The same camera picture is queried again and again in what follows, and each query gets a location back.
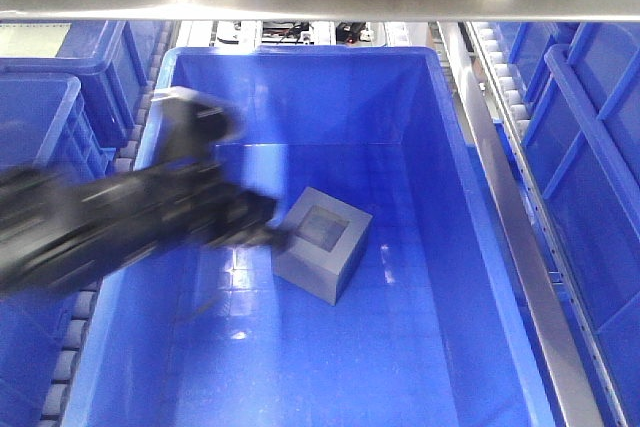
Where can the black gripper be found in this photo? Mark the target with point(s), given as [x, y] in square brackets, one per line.
[231, 215]

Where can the gray hollow cube base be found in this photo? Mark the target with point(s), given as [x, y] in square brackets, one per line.
[327, 239]

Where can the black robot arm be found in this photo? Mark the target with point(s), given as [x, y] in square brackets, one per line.
[58, 237]

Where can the blue bin left neighbor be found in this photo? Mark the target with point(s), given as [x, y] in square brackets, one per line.
[44, 122]

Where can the blue bin neighbor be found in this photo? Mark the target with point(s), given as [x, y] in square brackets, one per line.
[574, 91]
[44, 122]

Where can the blue target bin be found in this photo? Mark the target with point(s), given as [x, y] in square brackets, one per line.
[392, 305]

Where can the blue bin right neighbor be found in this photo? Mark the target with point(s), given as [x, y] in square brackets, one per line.
[574, 91]

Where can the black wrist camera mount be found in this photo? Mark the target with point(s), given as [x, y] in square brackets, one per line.
[191, 121]

